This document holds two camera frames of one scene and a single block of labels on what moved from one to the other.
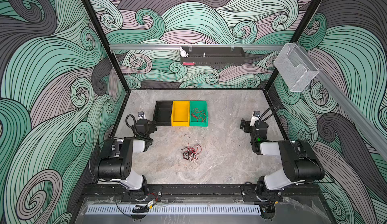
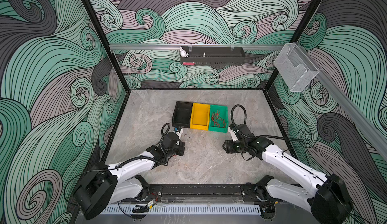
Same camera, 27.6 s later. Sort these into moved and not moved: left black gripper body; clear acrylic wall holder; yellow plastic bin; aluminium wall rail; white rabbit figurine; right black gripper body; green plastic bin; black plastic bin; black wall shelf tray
Moved: green plastic bin; right black gripper body; yellow plastic bin; black plastic bin; left black gripper body
Not moved: aluminium wall rail; white rabbit figurine; clear acrylic wall holder; black wall shelf tray
